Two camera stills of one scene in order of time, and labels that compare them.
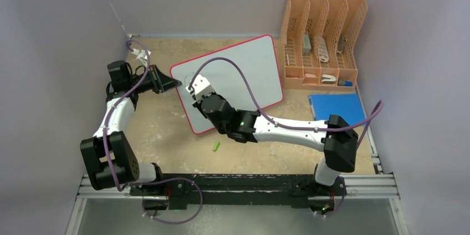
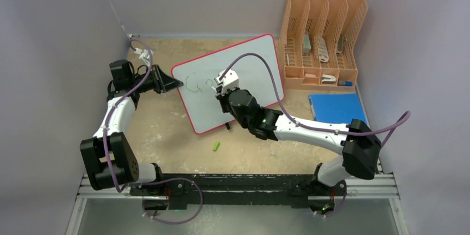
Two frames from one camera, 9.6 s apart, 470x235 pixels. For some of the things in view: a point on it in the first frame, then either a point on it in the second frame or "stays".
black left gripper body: [154, 80] stays
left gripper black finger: [165, 82] stays
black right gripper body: [197, 105] to [224, 102]
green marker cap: [216, 147] stays
